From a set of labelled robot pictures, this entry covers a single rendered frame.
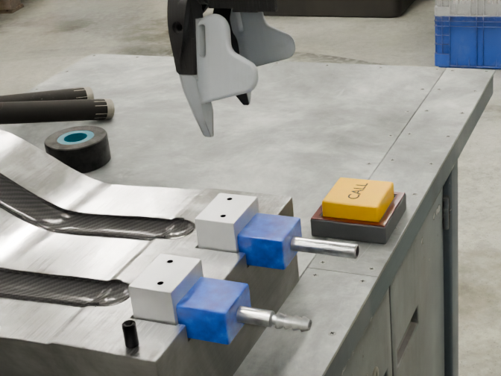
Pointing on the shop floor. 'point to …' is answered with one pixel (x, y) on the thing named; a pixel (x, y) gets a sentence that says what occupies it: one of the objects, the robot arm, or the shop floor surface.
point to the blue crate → (467, 42)
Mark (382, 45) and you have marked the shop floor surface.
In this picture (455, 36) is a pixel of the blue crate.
